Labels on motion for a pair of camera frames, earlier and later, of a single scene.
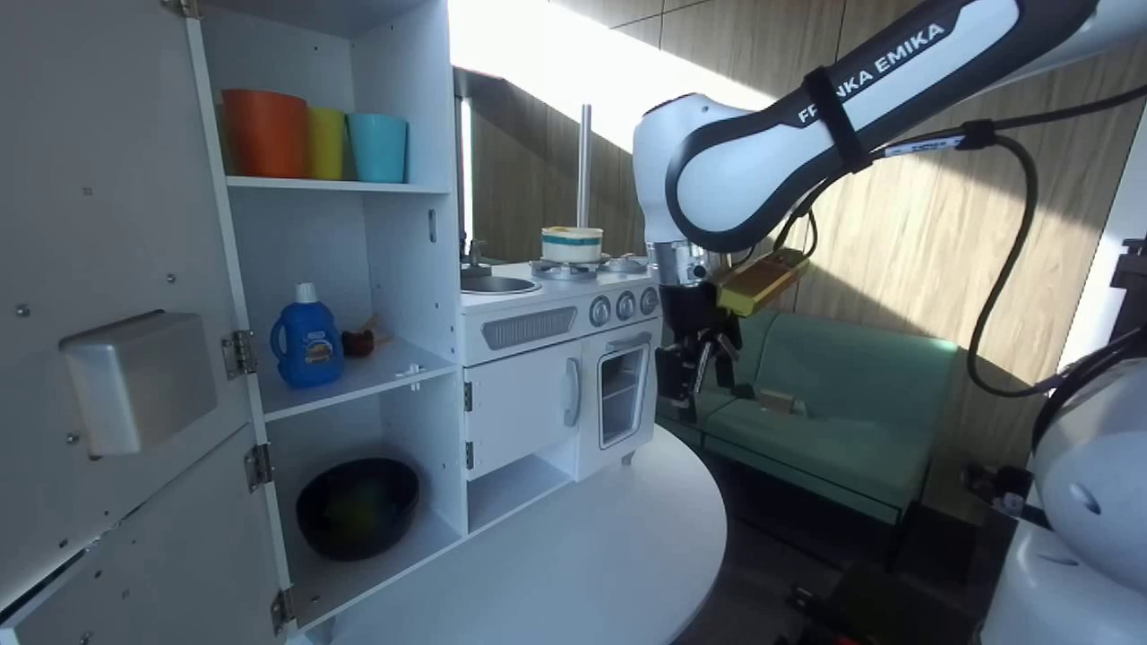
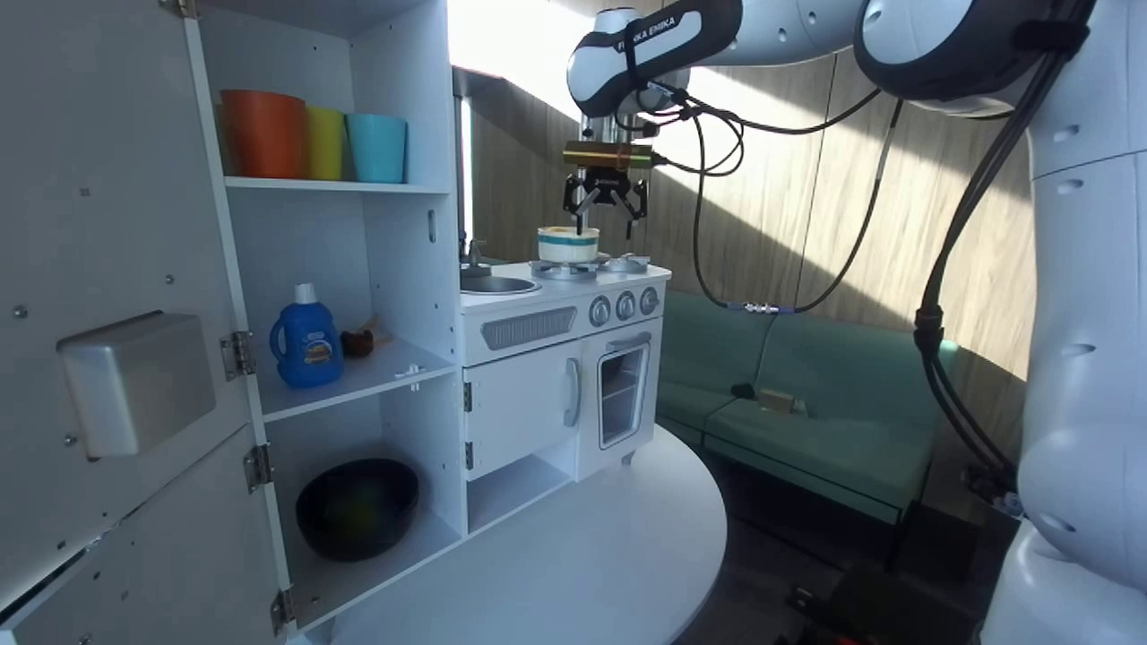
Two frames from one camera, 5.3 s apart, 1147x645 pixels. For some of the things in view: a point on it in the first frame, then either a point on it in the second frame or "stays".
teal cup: x=382 y=148 stays
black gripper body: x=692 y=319 -> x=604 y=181
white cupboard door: x=132 y=478 stays
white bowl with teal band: x=572 y=244 stays
